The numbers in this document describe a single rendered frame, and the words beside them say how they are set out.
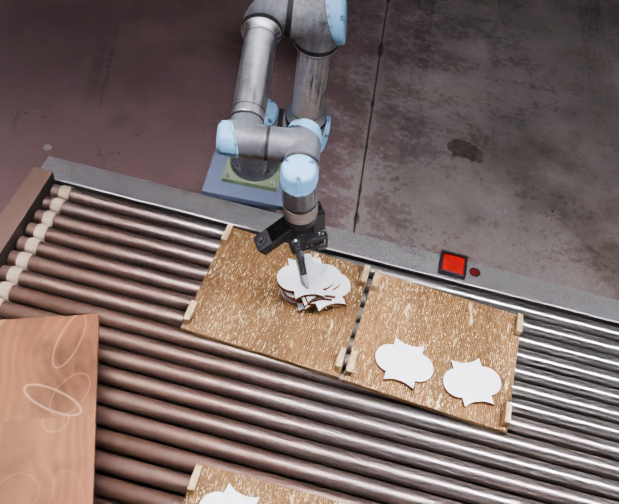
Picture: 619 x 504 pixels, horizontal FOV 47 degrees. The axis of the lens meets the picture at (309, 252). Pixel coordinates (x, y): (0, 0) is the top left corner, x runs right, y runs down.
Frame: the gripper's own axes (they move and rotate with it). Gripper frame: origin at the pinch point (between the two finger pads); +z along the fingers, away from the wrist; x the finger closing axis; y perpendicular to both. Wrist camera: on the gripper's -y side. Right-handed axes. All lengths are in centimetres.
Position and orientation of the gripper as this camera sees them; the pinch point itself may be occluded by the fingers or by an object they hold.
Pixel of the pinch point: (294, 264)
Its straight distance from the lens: 170.2
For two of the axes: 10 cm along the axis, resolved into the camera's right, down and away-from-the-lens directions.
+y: 9.4, -2.8, 1.7
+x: -3.3, -7.9, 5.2
